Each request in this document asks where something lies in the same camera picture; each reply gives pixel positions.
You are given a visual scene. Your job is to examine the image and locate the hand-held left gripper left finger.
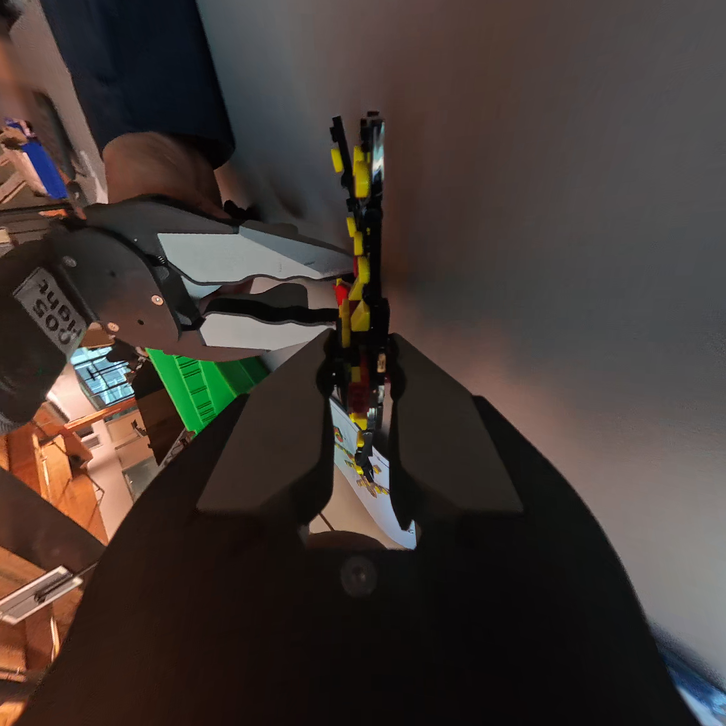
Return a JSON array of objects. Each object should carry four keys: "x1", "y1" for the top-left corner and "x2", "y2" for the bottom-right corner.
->
[{"x1": 197, "y1": 329, "x2": 337, "y2": 526}]

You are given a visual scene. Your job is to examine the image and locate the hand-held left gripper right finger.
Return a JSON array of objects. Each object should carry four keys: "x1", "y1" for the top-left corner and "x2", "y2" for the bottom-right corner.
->
[{"x1": 386, "y1": 334, "x2": 524, "y2": 532}]

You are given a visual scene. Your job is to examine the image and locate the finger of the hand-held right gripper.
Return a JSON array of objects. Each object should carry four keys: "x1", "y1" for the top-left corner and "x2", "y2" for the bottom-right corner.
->
[
  {"x1": 158, "y1": 221, "x2": 356, "y2": 287},
  {"x1": 199, "y1": 282, "x2": 338, "y2": 364}
]

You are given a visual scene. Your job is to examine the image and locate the black yellow red lego model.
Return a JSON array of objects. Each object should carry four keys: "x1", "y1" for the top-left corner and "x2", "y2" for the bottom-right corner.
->
[{"x1": 328, "y1": 112, "x2": 407, "y2": 484}]

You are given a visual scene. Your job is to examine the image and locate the person's right forearm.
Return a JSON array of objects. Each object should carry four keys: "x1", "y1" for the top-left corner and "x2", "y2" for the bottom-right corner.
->
[{"x1": 41, "y1": 0, "x2": 237, "y2": 222}]

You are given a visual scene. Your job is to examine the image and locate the green plastic bin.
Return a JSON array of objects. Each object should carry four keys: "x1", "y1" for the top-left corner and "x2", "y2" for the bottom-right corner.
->
[{"x1": 143, "y1": 346, "x2": 271, "y2": 439}]

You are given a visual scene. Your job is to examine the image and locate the printed instruction sheet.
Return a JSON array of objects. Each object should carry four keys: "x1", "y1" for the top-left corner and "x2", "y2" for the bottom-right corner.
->
[{"x1": 329, "y1": 397, "x2": 419, "y2": 551}]

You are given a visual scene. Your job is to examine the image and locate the window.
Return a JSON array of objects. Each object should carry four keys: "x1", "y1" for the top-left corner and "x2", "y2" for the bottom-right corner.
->
[{"x1": 69, "y1": 346, "x2": 138, "y2": 410}]

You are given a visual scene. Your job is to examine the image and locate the wooden furniture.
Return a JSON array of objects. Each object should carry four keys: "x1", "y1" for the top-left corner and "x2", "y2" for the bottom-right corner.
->
[{"x1": 0, "y1": 391, "x2": 143, "y2": 687}]

